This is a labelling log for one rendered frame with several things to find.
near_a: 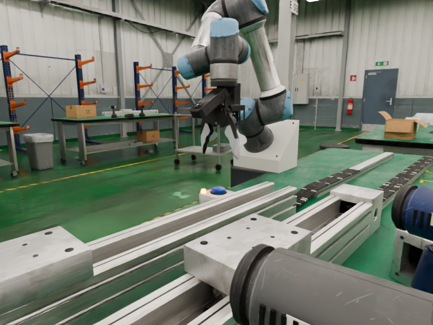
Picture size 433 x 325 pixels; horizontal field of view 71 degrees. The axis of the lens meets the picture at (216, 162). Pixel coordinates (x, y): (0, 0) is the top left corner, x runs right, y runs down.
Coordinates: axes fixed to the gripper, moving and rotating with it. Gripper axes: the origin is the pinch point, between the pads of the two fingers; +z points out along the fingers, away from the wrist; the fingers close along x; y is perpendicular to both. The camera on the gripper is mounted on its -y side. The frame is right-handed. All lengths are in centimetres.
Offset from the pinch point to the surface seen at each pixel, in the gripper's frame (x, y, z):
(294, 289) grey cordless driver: -49, -46, -4
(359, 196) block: -34.0, 12.3, 7.1
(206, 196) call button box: 0.8, -3.9, 11.0
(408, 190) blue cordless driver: -49, -20, -5
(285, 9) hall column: 317, 558, -207
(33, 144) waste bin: 468, 88, 52
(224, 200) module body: -10.6, -9.3, 8.3
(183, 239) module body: -18.1, -28.5, 9.0
